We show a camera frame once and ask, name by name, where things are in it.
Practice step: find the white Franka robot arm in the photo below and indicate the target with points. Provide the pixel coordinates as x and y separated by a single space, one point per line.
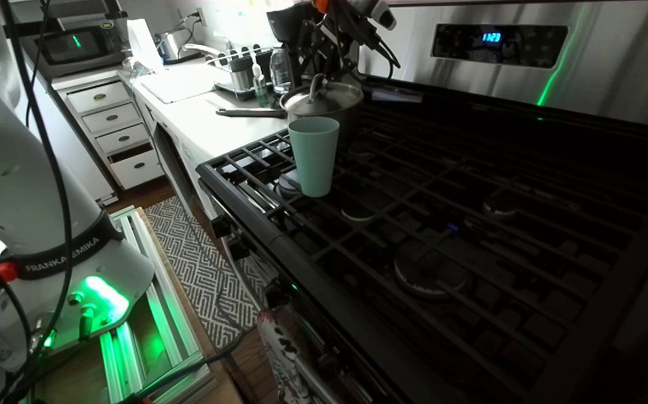
16 187

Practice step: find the soap dispenser bottle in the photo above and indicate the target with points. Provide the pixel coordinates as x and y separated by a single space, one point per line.
260 81

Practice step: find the grey patterned rug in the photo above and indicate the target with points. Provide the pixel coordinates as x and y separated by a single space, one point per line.
202 277

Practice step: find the grey utensil holder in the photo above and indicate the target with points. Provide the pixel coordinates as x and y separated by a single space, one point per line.
240 70

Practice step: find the white drawer cabinet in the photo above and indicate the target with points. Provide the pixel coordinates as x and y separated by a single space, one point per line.
111 126

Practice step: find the steel pot lid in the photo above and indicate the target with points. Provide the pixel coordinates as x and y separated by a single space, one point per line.
346 96

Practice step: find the black microwave oven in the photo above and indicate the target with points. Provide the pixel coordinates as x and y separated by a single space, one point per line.
76 45

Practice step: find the light blue plastic cup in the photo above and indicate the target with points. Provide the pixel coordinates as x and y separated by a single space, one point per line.
315 153

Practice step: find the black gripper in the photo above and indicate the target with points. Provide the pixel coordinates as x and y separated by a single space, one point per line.
336 34

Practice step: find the white cutting board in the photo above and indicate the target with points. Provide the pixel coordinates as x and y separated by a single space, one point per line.
177 83

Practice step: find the aluminium robot stand frame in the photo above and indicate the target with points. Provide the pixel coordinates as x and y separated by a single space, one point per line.
155 328

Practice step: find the black coffee maker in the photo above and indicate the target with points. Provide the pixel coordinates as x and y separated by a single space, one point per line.
279 28

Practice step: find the steel kettle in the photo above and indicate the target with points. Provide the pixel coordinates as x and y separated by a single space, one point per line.
170 45

